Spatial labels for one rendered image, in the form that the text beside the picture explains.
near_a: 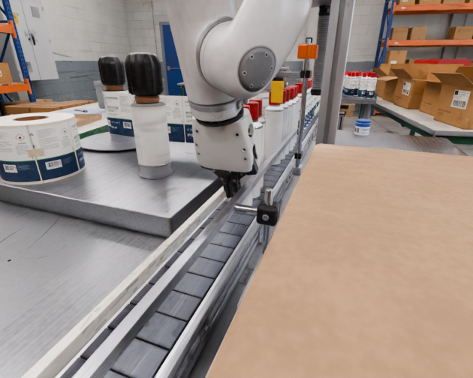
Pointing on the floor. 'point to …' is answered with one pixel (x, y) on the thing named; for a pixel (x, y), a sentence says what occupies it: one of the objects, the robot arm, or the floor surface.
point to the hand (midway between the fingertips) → (232, 186)
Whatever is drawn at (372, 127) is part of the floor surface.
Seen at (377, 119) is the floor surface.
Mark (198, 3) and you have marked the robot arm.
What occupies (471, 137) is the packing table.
